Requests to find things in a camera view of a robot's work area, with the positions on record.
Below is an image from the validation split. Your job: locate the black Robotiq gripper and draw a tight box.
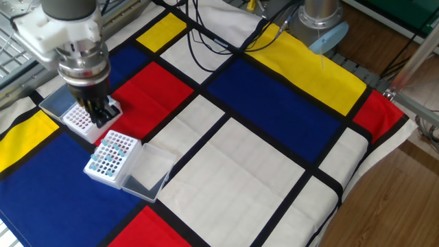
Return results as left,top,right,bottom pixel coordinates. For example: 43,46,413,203
67,77,123,130

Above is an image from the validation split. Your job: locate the white pipette tip box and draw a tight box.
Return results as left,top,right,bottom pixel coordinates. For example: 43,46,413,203
83,129,178,203
39,84,123,144

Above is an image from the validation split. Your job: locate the silver wrist coupling flange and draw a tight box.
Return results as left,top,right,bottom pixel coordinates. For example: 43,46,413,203
54,39,112,86

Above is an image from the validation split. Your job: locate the perforated metal plate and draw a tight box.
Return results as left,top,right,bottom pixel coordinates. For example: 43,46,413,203
0,0,42,21

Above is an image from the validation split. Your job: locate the Mondrian pattern colour-block tablecloth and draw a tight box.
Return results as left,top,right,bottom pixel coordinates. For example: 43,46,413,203
0,0,419,247

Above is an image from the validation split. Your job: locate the grey aluminium table rail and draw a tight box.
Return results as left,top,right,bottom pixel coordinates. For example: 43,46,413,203
0,0,152,110

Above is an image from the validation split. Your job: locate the black cable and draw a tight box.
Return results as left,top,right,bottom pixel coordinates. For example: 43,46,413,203
239,0,305,54
185,0,241,73

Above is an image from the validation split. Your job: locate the grey cable silver connector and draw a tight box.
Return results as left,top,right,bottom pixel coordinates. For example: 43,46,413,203
198,13,298,56

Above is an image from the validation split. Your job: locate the aluminium frame beam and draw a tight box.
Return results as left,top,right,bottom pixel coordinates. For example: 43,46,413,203
383,89,439,128

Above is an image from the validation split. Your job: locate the aluminium frame post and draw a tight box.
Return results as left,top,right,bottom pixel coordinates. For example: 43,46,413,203
389,20,439,93

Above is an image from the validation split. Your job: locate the grey cable bundle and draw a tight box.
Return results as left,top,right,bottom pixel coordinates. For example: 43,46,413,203
414,109,439,154

